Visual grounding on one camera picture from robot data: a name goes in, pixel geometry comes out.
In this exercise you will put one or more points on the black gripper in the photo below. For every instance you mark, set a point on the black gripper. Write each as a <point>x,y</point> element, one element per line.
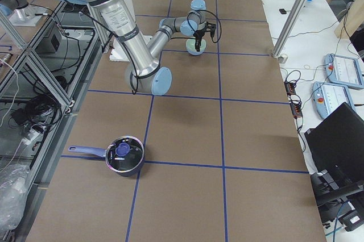
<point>200,32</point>

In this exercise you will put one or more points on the green bowl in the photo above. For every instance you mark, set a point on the green bowl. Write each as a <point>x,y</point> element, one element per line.
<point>192,41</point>

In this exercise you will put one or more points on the blue bowl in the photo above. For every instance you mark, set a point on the blue bowl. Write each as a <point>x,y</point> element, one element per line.
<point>193,51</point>

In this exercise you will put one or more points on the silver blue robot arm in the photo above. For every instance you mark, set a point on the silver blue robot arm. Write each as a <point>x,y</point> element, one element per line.
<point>145,73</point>
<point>22,13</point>

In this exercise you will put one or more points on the orange black usb hub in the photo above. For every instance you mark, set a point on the orange black usb hub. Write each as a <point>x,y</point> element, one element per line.
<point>294,100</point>

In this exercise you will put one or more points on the dark blue saucepan with lid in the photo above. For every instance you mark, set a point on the dark blue saucepan with lid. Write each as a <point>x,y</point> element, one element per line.
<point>124,156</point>

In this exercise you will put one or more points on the near blue teach pendant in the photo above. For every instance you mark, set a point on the near blue teach pendant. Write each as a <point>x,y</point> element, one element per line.
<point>327,97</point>

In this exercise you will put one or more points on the blue teach pendant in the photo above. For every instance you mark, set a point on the blue teach pendant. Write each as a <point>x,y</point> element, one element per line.
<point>343,70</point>
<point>327,97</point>

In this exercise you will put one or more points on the far blue teach pendant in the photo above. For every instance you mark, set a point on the far blue teach pendant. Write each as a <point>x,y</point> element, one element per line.
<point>343,70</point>

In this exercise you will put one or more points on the black laptop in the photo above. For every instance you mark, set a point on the black laptop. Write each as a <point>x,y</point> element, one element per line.
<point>338,142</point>

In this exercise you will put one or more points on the crumpled clear plastic bag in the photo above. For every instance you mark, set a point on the crumpled clear plastic bag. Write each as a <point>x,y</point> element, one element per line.
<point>13,195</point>

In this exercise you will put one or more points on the white camera stand post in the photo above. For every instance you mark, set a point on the white camera stand post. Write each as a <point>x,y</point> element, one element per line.
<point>129,40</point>

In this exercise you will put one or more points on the aluminium frame post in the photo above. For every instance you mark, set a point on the aluminium frame post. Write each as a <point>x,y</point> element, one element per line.
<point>286,30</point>

